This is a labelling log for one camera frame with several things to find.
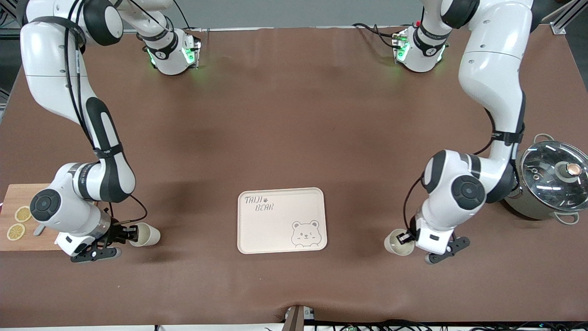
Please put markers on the brown table mat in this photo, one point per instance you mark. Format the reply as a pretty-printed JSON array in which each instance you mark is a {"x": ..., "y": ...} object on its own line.
[{"x": 294, "y": 138}]

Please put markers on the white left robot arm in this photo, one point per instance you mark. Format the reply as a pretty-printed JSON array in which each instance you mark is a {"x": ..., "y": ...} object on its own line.
[{"x": 491, "y": 69}]

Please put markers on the yellow lemon slice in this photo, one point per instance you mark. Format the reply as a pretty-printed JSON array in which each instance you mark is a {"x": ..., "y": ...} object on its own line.
[
  {"x": 16, "y": 232},
  {"x": 23, "y": 214}
]

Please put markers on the cream tray with bear print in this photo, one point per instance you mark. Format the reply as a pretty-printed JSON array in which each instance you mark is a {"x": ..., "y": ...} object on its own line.
[{"x": 280, "y": 220}]

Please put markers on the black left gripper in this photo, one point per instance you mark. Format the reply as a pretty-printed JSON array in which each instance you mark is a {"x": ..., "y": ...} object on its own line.
[{"x": 412, "y": 233}]

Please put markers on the brown wooden post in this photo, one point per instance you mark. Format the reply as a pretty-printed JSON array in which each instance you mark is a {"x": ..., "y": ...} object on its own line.
[{"x": 294, "y": 322}]

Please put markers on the aluminium frame profile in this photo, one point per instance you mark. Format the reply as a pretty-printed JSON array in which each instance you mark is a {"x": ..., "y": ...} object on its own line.
[
  {"x": 9, "y": 32},
  {"x": 569, "y": 9}
]

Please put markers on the grey plastic knife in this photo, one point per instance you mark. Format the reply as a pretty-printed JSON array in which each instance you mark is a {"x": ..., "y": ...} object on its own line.
[{"x": 38, "y": 230}]

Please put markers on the glass pot lid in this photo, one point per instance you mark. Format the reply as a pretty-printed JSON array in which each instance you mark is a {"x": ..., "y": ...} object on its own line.
[{"x": 546, "y": 179}]

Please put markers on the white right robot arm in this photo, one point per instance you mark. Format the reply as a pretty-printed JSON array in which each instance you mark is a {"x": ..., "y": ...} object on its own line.
[{"x": 46, "y": 69}]

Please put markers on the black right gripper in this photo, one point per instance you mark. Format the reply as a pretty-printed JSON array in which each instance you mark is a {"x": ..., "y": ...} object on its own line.
[{"x": 119, "y": 232}]

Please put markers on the white plastic cup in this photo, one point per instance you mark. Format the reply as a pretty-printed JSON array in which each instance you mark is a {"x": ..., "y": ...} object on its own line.
[
  {"x": 396, "y": 247},
  {"x": 149, "y": 235}
]

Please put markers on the bamboo cutting board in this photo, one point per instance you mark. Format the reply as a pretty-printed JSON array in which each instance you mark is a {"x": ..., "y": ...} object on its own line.
[{"x": 41, "y": 243}]

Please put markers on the grey-green cooking pot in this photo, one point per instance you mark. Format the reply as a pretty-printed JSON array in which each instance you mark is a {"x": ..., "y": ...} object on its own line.
[{"x": 528, "y": 207}]

